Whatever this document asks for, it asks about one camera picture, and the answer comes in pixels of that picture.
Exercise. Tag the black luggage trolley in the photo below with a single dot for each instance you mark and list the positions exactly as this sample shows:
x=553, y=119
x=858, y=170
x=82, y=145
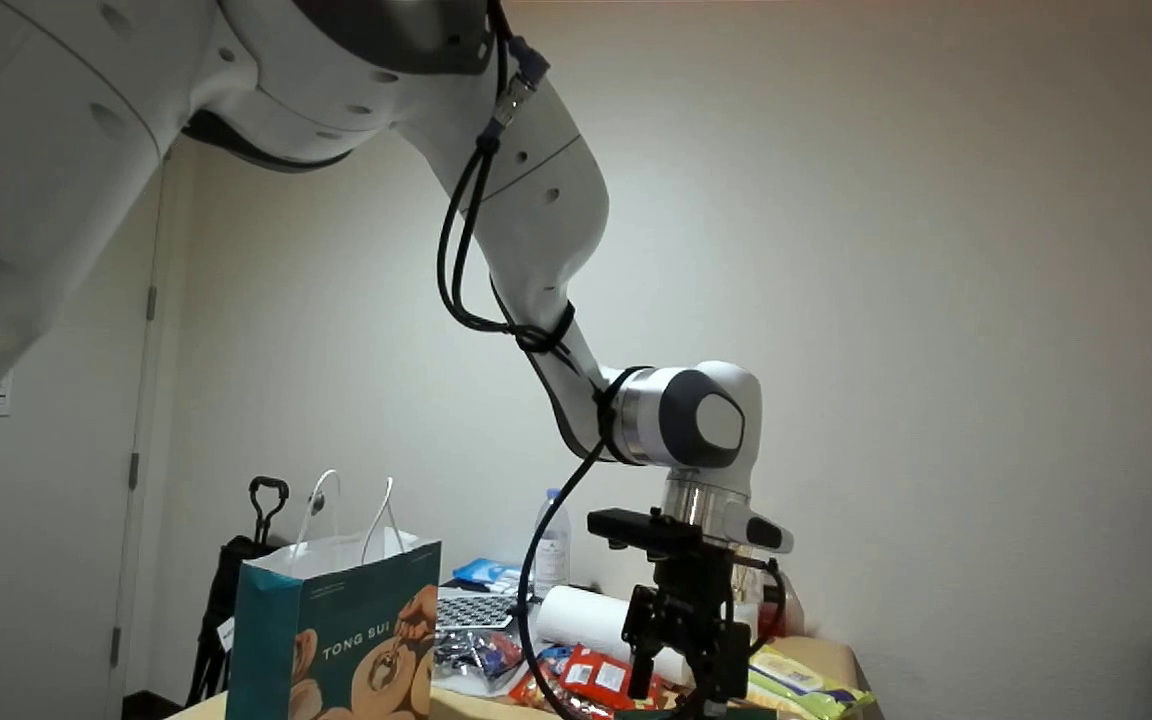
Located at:
x=208, y=670

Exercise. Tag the white paper towel roll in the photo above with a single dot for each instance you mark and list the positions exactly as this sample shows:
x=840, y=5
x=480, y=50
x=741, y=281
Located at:
x=580, y=619

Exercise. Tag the blue tissue box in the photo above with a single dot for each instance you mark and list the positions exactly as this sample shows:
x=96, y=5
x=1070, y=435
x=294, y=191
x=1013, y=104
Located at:
x=484, y=577

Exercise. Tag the yellow green packet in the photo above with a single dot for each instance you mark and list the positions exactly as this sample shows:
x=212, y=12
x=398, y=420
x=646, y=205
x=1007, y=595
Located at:
x=802, y=693

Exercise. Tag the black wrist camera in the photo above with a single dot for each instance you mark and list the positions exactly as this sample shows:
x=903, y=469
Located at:
x=663, y=532

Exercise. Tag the clear plastic water bottle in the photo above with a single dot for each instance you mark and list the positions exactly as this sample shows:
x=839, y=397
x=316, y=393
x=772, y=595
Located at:
x=548, y=560

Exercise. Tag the teal paper carry bag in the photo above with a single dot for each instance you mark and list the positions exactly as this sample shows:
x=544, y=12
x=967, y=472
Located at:
x=336, y=625

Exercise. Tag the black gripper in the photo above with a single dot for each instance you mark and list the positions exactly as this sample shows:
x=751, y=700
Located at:
x=689, y=611

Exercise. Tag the red snack packet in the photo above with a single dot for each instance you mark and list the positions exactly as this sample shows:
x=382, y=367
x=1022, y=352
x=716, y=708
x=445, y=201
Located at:
x=585, y=680

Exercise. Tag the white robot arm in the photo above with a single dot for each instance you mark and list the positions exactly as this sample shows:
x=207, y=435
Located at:
x=96, y=88

